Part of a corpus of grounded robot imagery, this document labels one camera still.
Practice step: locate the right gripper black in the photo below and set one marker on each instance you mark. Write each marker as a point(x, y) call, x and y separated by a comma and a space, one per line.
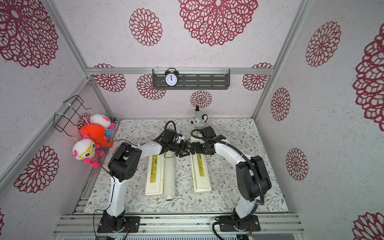
point(193, 148)

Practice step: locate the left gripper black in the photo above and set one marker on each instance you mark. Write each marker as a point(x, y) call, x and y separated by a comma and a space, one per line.
point(186, 145)

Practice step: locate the plastic wrap roll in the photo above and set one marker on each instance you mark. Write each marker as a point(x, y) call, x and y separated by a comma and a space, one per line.
point(169, 176)

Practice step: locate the cream dispenser lid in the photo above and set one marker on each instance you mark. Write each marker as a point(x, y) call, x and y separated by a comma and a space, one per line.
point(201, 179)

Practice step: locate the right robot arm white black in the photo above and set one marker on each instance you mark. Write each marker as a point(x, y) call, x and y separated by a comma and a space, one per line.
point(253, 180)

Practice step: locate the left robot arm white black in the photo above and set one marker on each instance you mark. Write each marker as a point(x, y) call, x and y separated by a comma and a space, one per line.
point(125, 160)

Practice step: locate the grey plush toy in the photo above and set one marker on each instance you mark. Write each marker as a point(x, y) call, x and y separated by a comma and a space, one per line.
point(199, 119)

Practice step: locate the floral table mat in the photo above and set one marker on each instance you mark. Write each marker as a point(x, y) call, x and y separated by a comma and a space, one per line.
point(224, 195)

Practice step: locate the black alarm clock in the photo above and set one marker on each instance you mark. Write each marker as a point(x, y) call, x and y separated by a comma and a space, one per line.
point(171, 77)

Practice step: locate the white pink plush top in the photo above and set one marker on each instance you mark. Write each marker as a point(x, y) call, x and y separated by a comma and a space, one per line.
point(100, 120)

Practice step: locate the red plush toy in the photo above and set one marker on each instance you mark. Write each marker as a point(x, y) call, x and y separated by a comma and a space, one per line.
point(96, 133)

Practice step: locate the grey wall shelf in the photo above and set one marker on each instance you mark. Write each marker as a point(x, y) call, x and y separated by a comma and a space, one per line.
point(194, 81)

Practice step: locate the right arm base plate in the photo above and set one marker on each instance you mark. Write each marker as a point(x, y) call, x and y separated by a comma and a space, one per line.
point(231, 224)

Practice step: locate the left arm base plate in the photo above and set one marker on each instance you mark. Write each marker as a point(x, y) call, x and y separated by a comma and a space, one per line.
point(110, 224)

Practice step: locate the black wire basket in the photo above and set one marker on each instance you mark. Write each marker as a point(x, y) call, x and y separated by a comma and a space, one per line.
point(72, 110)

